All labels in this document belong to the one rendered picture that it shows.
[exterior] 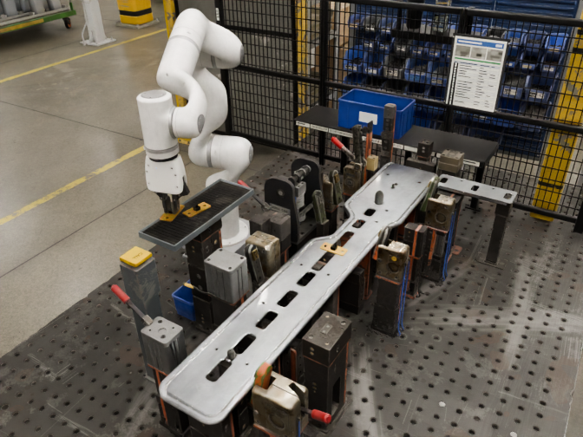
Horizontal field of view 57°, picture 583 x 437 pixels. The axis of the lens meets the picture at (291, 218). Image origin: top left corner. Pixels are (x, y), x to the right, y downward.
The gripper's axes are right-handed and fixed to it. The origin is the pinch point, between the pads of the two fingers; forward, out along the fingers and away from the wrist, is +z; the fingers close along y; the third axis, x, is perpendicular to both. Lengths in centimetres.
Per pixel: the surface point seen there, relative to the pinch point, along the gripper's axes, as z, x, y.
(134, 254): 8.1, -13.8, -4.9
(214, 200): 8.2, 17.8, 4.5
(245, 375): 24, -31, 32
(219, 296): 24.1, -6.4, 14.9
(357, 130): 4, 72, 39
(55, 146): 125, 250, -259
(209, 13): 12, 280, -112
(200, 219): 8.1, 6.6, 5.0
